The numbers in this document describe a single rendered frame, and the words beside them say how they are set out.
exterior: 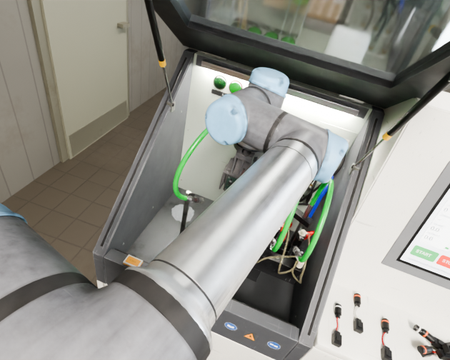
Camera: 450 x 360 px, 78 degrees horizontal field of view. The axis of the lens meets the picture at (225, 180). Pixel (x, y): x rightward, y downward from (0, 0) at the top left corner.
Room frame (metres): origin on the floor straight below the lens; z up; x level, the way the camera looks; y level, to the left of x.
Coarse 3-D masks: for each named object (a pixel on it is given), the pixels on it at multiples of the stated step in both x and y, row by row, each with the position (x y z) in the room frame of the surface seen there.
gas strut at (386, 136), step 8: (448, 72) 0.61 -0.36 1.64; (440, 80) 0.61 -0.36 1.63; (432, 88) 0.62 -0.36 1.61; (440, 88) 0.61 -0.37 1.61; (424, 96) 0.63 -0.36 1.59; (432, 96) 0.62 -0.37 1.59; (416, 104) 0.64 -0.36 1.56; (424, 104) 0.63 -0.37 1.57; (408, 112) 0.65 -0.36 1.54; (416, 112) 0.64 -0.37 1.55; (400, 120) 0.66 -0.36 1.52; (408, 120) 0.65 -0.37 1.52; (392, 128) 0.67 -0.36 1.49; (400, 128) 0.66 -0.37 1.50; (384, 136) 0.68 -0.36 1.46; (376, 144) 0.70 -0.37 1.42; (368, 152) 0.72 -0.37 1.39; (360, 160) 0.74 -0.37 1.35; (352, 168) 0.75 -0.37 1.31
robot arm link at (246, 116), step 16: (224, 96) 0.43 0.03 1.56; (240, 96) 0.43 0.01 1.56; (256, 96) 0.46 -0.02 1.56; (208, 112) 0.40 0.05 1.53; (224, 112) 0.39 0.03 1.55; (240, 112) 0.39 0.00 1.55; (256, 112) 0.41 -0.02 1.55; (272, 112) 0.41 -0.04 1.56; (208, 128) 0.40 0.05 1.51; (224, 128) 0.39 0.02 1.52; (240, 128) 0.38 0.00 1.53; (256, 128) 0.39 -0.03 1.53; (224, 144) 0.39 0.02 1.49; (256, 144) 0.39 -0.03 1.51
